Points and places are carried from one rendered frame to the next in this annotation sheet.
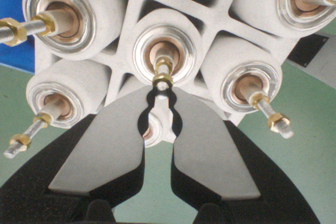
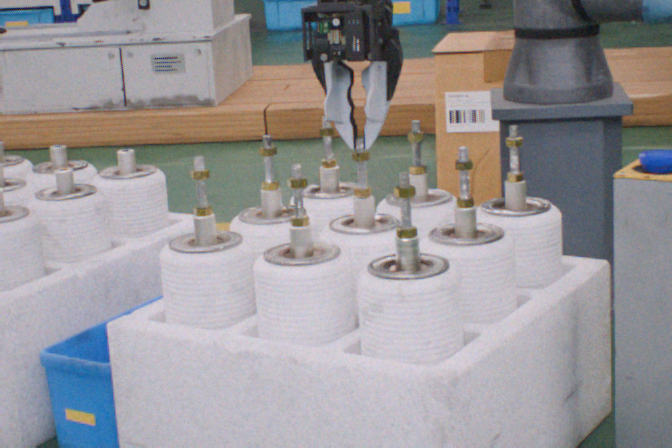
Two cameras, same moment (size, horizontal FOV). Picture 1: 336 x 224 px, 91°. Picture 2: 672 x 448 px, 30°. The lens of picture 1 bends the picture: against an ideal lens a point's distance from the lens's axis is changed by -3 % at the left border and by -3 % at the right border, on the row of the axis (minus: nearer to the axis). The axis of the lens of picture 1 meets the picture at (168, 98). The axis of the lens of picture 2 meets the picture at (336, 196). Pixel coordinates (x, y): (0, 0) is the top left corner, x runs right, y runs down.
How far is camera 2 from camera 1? 133 cm
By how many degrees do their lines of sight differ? 106
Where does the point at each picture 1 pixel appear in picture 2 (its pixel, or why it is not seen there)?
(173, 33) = (379, 216)
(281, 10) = (486, 208)
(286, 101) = not seen: outside the picture
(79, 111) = (232, 242)
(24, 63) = (80, 377)
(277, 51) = (539, 294)
